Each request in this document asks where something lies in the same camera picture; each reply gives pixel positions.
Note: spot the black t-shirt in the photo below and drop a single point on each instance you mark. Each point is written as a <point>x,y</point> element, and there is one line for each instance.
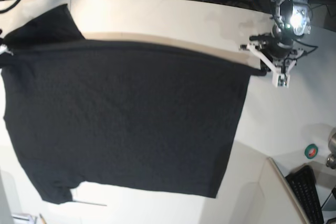
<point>122,113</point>

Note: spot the green tape roll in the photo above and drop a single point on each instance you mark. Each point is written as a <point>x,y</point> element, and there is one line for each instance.
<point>311,151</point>

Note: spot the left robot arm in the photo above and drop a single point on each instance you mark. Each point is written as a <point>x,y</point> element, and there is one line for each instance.
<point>292,23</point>

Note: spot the metal cylinder stand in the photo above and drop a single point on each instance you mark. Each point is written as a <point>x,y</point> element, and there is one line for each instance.
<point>331,158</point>

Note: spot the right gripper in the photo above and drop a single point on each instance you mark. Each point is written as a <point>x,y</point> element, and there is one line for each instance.
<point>4,48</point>

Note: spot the white cable tray lid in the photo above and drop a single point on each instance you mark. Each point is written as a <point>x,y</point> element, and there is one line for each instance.
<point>90,210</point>

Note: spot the white partition panel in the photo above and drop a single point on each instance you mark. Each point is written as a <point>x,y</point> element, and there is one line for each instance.
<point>280,204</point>

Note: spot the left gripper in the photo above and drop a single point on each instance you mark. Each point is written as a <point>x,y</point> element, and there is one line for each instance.
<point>274,48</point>

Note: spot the black keyboard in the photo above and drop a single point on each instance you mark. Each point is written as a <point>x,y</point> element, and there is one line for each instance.
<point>303,185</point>

